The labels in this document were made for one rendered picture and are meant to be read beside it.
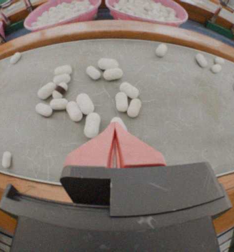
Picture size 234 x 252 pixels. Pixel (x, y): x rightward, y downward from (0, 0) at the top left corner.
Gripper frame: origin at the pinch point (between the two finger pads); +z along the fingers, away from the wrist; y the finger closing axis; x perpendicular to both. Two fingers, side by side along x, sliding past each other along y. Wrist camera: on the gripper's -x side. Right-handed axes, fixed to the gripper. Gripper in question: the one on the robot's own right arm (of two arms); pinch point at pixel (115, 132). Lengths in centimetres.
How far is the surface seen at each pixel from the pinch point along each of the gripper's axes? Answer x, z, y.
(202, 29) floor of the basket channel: -21, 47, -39
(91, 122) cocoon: 2.6, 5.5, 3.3
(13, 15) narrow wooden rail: -31, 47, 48
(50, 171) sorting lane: 9.0, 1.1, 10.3
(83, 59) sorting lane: -4.8, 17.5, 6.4
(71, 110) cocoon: 1.5, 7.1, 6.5
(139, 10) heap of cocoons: -20.4, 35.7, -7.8
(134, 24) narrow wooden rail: -12.9, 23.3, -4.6
